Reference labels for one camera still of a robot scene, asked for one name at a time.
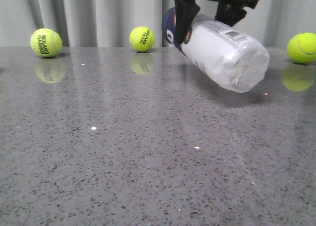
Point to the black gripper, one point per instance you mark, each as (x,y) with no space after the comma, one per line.
(228,12)

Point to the white blue tennis ball can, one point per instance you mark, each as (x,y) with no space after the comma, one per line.
(231,58)

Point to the Head Team tennis ball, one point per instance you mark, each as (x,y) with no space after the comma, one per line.
(142,39)

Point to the plain yellow tennis ball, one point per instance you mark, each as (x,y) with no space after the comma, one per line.
(302,48)

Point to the Roland Garros tennis ball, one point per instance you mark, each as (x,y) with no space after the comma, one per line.
(46,42)

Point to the white curtain backdrop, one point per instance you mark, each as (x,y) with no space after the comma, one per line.
(108,23)

